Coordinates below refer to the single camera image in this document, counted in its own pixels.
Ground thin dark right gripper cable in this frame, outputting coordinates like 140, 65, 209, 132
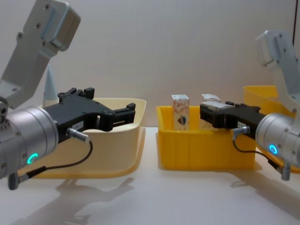
233, 126, 292, 181

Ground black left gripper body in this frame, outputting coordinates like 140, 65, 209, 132
43, 97, 111, 144

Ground thin hanging cable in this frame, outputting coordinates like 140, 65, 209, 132
292, 0, 300, 45

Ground yellow plastic bin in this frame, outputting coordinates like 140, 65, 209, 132
243, 85, 300, 174
156, 105, 257, 172

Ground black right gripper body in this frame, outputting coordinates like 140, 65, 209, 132
225, 105, 268, 139

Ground white cone-shaped bottle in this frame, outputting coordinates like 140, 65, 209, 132
43, 65, 59, 107

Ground patterned small drink carton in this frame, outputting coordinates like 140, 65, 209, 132
171, 94, 190, 131
200, 93, 233, 130

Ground thin dark left gripper cable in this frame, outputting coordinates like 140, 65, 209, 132
7, 127, 94, 191

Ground cream plastic bin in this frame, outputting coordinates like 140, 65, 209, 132
28, 97, 147, 180

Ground thin dark gripper cable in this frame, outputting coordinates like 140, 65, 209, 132
233, 126, 292, 181
7, 127, 94, 191

